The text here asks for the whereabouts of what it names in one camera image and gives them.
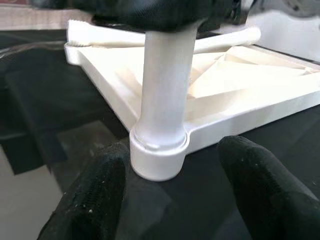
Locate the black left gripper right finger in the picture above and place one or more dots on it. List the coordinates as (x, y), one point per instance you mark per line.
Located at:
(262, 187)

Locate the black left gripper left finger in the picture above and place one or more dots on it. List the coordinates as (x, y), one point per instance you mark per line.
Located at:
(87, 195)

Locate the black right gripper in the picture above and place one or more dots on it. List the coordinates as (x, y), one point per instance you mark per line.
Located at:
(225, 12)

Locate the white plastic table leg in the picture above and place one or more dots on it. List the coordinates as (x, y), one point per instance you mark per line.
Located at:
(165, 87)
(225, 41)
(105, 32)

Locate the white plastic children table top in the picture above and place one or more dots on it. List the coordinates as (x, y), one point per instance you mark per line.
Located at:
(250, 100)

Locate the black tablecloth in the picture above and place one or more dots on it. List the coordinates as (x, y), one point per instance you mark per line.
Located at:
(50, 100)

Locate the pink cloth cover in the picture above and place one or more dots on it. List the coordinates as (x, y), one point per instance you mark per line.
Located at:
(37, 17)

